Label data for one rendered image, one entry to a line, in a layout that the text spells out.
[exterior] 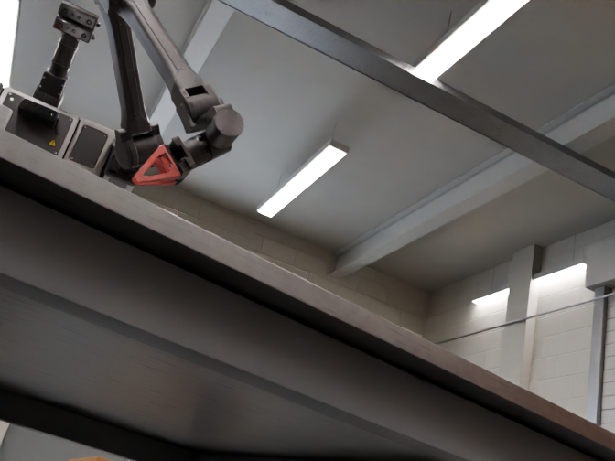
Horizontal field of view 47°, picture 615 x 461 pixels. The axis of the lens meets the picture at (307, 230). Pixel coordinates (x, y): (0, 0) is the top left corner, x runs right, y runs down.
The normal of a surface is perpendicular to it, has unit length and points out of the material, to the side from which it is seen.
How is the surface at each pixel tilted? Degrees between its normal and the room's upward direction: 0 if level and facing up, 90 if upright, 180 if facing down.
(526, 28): 180
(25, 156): 90
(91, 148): 90
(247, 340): 90
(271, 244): 90
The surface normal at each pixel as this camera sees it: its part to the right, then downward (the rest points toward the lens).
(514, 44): -0.23, 0.88
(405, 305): 0.42, -0.29
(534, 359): -0.88, -0.37
